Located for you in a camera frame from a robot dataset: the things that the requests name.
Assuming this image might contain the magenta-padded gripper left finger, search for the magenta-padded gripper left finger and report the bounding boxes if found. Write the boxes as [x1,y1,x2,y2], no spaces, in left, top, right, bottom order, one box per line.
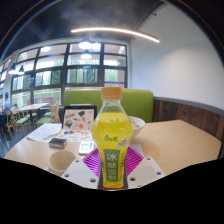
[61,147,102,190]

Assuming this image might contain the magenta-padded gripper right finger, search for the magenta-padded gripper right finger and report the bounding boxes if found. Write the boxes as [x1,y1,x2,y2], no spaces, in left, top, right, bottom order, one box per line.
[123,145,166,190]

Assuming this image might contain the yellow drink bottle orange cap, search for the yellow drink bottle orange cap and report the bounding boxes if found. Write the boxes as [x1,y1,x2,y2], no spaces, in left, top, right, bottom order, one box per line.
[91,86,134,190]

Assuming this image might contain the white ceramic mug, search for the white ceramic mug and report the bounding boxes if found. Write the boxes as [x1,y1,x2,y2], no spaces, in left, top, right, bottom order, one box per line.
[47,150,77,177]

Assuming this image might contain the white paper napkin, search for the white paper napkin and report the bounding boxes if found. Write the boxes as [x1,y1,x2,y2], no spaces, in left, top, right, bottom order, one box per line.
[129,143,145,156]

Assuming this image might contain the small dark box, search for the small dark box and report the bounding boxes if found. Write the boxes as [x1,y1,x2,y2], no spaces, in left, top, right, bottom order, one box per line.
[48,137,68,149]

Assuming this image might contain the colourful printed sheet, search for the colourful printed sheet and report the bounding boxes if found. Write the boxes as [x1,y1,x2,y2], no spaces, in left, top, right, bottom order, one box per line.
[54,129,94,142]

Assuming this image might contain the white ceramic bowl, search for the white ceramic bowl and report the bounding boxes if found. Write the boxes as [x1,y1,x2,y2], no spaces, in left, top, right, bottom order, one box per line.
[128,115,146,138]

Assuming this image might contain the white paper sheet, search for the white paper sheet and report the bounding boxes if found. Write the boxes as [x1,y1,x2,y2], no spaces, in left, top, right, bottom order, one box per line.
[26,122,63,143]

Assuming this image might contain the green upholstered bench backrest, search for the green upholstered bench backrest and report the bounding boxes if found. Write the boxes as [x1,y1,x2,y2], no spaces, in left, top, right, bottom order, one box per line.
[63,87,155,124]

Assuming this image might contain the wooden chairs with green seats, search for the wooden chairs with green seats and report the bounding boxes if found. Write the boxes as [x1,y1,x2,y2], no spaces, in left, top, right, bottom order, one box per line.
[4,103,62,138]

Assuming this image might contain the light wooden dining table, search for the light wooden dining table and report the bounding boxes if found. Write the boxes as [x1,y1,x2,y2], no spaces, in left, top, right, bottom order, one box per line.
[17,102,49,116]

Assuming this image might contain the person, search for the person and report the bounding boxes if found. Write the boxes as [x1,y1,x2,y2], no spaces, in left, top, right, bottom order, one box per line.
[1,91,13,114]

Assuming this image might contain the black pendant lamps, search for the black pendant lamps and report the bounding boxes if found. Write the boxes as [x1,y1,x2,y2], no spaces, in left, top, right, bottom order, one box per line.
[8,37,102,76]

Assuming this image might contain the long linear ceiling light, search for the long linear ceiling light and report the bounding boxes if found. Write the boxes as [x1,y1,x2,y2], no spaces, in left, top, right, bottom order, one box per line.
[70,26,161,44]

